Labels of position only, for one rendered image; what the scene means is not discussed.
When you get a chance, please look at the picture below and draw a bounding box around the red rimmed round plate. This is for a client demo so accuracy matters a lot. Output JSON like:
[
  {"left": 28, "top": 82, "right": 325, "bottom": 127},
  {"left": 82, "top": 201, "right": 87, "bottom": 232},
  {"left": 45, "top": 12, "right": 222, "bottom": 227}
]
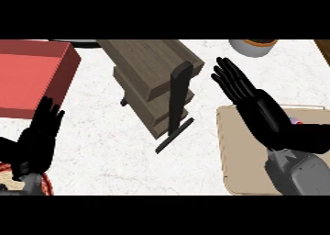
[{"left": 0, "top": 162, "right": 56, "bottom": 196}]

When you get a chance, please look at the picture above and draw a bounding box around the beige tray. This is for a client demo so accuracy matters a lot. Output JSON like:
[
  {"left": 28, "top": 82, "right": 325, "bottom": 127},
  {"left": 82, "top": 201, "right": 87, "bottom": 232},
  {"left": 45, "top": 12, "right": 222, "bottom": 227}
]
[{"left": 215, "top": 104, "right": 330, "bottom": 196}]

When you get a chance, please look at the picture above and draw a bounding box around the red box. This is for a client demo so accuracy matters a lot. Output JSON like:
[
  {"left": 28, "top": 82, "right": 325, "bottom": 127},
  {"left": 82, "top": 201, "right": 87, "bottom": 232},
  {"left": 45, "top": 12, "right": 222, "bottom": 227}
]
[{"left": 0, "top": 39, "right": 82, "bottom": 120}]

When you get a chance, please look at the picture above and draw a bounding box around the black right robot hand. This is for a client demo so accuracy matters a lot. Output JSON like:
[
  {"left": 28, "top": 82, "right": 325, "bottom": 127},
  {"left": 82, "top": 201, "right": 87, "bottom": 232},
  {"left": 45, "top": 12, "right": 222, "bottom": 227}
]
[{"left": 209, "top": 56, "right": 330, "bottom": 155}]

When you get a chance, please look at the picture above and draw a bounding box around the cupcake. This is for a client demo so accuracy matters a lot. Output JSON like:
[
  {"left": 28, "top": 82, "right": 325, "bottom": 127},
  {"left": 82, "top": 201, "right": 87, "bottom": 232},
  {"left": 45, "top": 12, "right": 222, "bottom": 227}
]
[{"left": 289, "top": 116, "right": 305, "bottom": 126}]

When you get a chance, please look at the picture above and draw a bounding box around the brown wooden board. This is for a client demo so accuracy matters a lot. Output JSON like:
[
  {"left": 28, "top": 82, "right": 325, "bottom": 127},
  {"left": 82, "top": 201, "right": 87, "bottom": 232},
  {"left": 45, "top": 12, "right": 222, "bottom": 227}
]
[{"left": 312, "top": 39, "right": 330, "bottom": 80}]

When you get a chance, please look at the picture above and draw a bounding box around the grey pot with brown contents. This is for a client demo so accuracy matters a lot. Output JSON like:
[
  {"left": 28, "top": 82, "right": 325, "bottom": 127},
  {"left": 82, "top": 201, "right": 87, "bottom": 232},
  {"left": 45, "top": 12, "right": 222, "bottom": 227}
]
[{"left": 228, "top": 39, "right": 280, "bottom": 59}]

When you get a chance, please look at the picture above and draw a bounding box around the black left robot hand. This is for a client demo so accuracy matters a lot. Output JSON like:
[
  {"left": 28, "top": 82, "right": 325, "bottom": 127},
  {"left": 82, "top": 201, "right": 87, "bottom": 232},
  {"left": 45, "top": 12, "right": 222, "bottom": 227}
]
[{"left": 0, "top": 95, "right": 66, "bottom": 182}]

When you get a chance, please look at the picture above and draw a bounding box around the wooden tiered basket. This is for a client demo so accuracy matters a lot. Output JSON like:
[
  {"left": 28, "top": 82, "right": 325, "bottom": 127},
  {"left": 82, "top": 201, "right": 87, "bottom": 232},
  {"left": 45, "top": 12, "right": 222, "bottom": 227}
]
[{"left": 95, "top": 39, "right": 206, "bottom": 154}]

